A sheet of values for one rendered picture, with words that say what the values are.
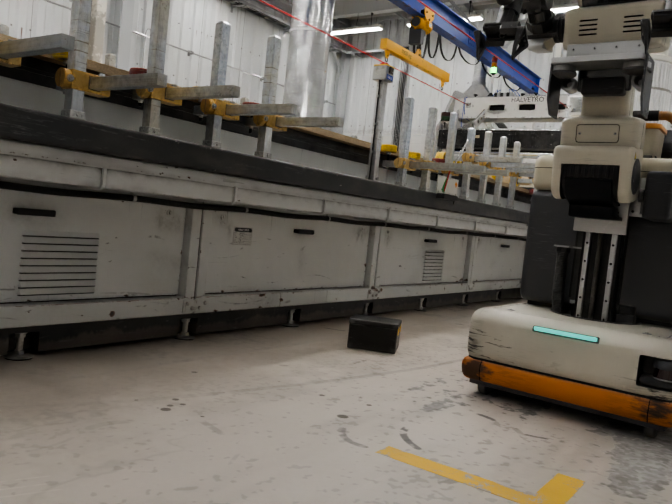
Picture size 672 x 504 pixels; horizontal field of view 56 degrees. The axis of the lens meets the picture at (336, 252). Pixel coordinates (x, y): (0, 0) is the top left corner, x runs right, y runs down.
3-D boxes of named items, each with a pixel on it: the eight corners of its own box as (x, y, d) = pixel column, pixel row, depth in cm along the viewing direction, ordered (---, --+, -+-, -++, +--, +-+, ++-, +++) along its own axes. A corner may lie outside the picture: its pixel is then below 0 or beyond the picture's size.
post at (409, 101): (404, 196, 312) (415, 97, 310) (400, 195, 309) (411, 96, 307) (397, 195, 314) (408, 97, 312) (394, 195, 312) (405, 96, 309)
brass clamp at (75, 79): (111, 97, 174) (113, 79, 174) (65, 86, 163) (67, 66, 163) (98, 98, 178) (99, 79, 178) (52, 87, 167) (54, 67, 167)
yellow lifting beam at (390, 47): (448, 88, 895) (450, 65, 893) (385, 55, 755) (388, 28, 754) (442, 88, 900) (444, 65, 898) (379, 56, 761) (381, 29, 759)
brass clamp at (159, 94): (183, 105, 194) (184, 89, 194) (146, 96, 183) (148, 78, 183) (169, 106, 198) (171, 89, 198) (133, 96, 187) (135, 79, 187)
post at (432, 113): (427, 199, 333) (438, 107, 330) (424, 199, 330) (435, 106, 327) (421, 199, 335) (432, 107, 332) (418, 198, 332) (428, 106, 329)
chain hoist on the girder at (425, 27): (433, 59, 833) (437, 22, 830) (421, 52, 805) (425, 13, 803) (415, 61, 848) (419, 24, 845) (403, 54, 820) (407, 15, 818)
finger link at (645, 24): (668, 41, 146) (675, 9, 149) (634, 43, 150) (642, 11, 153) (668, 61, 152) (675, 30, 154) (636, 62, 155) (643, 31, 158)
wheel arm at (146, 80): (167, 91, 156) (168, 73, 156) (155, 88, 153) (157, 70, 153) (66, 95, 181) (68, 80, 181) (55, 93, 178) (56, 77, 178)
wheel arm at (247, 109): (296, 117, 196) (298, 104, 196) (289, 115, 194) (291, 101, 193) (200, 118, 222) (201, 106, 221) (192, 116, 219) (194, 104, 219)
